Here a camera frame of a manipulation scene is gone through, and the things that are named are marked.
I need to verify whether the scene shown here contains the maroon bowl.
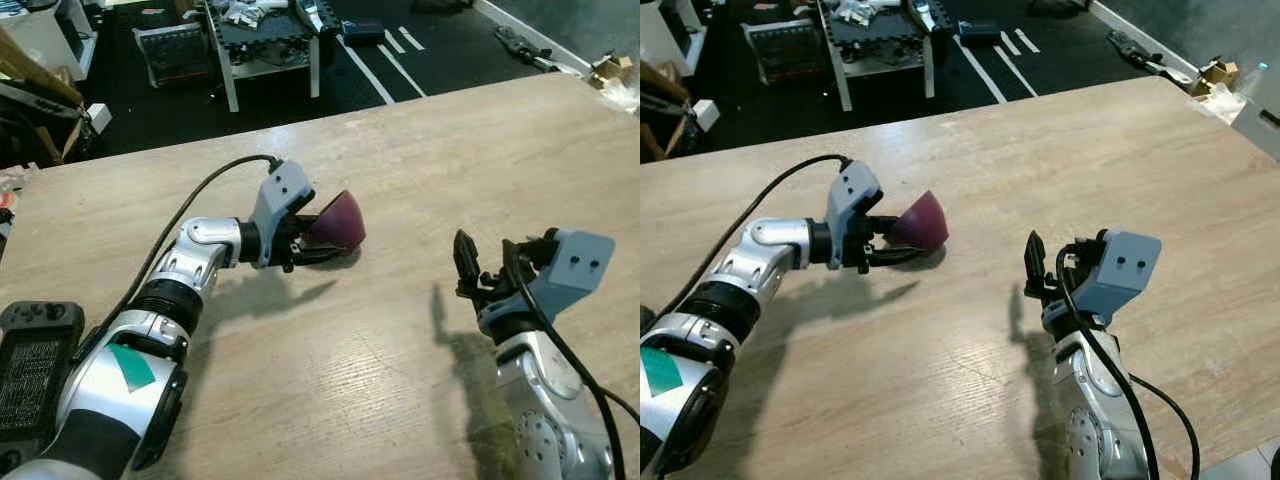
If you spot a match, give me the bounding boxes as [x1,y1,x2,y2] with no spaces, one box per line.
[887,190,950,252]
[304,190,367,252]

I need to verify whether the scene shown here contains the white-legged workbench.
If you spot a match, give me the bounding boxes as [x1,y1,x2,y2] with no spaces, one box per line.
[815,0,953,113]
[203,0,338,114]

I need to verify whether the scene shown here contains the clear plastic bag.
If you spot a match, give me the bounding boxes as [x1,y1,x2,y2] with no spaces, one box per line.
[598,80,641,114]
[1198,84,1255,128]

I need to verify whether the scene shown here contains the black plastic crate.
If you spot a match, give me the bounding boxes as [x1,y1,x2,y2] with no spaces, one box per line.
[134,22,212,89]
[744,20,827,87]

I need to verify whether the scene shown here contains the black power tool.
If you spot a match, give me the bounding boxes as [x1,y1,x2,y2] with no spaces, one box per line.
[1107,29,1198,85]
[494,25,581,77]

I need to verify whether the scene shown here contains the small cardboard box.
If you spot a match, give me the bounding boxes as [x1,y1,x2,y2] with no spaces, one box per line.
[1189,58,1242,99]
[588,54,637,92]

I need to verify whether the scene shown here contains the brown cardboard sheets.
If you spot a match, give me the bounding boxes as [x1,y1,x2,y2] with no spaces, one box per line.
[640,60,693,161]
[0,28,85,166]

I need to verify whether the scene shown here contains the white cabinet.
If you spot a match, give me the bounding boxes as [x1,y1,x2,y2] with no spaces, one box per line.
[640,0,708,78]
[0,0,98,83]

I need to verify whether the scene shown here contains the black handheld controller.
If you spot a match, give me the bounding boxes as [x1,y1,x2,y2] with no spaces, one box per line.
[0,300,87,473]

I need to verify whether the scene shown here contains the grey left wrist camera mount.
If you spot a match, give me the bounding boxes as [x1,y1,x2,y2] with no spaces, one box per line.
[825,160,884,269]
[248,159,314,269]

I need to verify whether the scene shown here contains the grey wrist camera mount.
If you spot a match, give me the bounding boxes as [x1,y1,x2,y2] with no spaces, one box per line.
[825,160,884,269]
[528,229,617,323]
[248,159,314,269]
[1096,230,1164,324]

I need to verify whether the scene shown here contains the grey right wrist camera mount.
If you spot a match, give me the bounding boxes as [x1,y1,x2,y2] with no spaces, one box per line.
[1096,230,1164,324]
[528,229,617,323]

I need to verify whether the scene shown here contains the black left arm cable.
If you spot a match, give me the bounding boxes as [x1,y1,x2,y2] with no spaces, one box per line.
[655,154,854,323]
[95,154,285,336]

